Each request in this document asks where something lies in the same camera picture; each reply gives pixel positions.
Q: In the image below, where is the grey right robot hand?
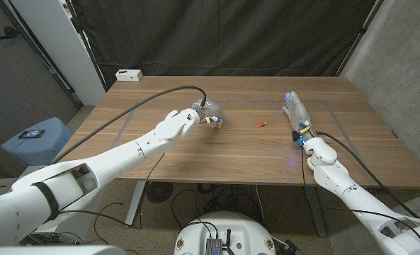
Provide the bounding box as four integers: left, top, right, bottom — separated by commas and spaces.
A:
282, 91, 317, 144

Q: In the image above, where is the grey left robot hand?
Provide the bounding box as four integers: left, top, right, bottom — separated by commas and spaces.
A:
191, 98, 225, 130

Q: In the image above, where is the black backdrop curtain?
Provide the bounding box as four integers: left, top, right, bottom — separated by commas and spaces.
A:
69, 0, 377, 88

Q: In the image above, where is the white power outlet box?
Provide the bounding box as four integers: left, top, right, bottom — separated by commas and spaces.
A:
115, 69, 144, 82

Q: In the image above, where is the grey table leg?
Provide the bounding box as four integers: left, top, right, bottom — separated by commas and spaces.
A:
303, 186, 328, 237

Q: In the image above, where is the round black floor fan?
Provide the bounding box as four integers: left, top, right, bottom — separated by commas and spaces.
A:
145, 181, 174, 203

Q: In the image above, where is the black backdrop stand pole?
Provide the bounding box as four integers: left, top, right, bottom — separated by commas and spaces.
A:
63, 0, 108, 92
335, 0, 386, 77

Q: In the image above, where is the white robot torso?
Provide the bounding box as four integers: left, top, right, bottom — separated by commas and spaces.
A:
173, 211, 277, 255

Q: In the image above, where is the white table leg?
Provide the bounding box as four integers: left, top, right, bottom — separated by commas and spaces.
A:
124, 181, 147, 228

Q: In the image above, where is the grey electronics module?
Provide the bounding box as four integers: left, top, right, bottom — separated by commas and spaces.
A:
205, 237, 224, 255

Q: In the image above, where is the white pillar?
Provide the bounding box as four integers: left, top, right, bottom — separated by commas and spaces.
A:
9, 0, 106, 106

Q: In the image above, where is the blue padded stool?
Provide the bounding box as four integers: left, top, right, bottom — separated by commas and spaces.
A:
0, 117, 74, 167

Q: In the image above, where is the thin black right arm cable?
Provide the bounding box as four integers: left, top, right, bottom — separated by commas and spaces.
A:
300, 144, 420, 247

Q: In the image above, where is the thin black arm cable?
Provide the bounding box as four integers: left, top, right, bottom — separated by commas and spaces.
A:
57, 152, 166, 230
300, 144, 420, 247

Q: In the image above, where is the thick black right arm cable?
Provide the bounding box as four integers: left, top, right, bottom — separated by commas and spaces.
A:
314, 130, 420, 219

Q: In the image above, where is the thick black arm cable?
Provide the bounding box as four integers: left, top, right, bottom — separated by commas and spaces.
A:
52, 85, 208, 164
314, 130, 420, 219

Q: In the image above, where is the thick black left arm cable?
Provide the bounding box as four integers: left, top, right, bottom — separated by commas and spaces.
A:
52, 85, 208, 164

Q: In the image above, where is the black floor cable tangle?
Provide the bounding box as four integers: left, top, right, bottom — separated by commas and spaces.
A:
170, 182, 267, 227

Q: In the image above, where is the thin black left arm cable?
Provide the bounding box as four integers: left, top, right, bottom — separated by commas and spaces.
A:
57, 152, 166, 230

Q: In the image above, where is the black wall rail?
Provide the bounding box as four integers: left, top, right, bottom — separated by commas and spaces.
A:
0, 0, 84, 108

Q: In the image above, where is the black door handle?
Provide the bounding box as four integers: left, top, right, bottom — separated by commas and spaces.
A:
0, 26, 21, 40

